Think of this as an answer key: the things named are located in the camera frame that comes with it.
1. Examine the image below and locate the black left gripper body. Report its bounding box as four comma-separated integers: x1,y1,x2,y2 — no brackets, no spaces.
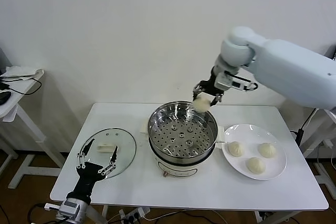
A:
67,162,105,204

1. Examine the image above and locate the white steamed baozi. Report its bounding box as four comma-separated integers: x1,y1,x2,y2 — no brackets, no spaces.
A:
193,97,212,113
227,141,246,158
246,157,266,175
258,142,277,158

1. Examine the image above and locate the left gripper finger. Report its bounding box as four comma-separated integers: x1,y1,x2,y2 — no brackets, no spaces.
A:
76,138,95,169
98,145,119,175

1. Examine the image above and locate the perforated steel steamer basket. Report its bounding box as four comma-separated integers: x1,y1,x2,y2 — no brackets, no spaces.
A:
148,100,218,162

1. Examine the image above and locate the white side desk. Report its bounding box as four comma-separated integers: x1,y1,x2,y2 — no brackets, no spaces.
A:
0,70,66,190
301,107,336,198

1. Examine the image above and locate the round glass pot lid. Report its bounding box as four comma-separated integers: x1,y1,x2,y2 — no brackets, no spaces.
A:
78,128,137,179

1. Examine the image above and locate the grey monitor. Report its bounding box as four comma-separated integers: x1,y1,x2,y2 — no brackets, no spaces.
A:
0,47,13,76

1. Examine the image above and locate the steel steamer pot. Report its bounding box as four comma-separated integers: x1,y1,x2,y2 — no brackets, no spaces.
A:
139,119,225,179

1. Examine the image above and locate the white table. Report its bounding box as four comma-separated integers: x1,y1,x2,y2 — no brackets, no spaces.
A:
49,102,329,224

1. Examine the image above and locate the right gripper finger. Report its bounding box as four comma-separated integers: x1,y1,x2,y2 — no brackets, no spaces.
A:
209,93,224,106
192,82,205,101

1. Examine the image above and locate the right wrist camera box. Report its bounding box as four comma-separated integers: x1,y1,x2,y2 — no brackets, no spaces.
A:
215,73,259,91

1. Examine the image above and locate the white power strip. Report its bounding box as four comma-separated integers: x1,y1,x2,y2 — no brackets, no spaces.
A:
119,206,151,222

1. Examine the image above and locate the black adapter cable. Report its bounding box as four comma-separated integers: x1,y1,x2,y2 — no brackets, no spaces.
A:
0,76,43,96

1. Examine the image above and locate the white round plate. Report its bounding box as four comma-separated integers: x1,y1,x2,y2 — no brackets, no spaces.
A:
222,123,287,182

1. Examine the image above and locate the white crumpled cloth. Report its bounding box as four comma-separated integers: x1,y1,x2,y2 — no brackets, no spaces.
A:
1,66,45,82

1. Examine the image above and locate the black computer mouse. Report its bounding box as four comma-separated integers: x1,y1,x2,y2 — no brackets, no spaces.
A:
0,91,13,105

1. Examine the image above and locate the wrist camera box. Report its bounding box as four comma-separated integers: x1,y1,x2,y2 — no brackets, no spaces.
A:
44,199,81,217
215,73,259,91

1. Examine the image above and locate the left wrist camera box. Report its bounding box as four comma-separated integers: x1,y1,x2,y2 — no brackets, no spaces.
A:
44,199,81,217

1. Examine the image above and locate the black hanging cable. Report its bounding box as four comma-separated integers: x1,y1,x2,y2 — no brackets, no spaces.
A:
290,108,318,146

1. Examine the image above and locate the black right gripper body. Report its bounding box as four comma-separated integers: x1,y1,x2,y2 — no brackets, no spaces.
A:
201,74,227,96

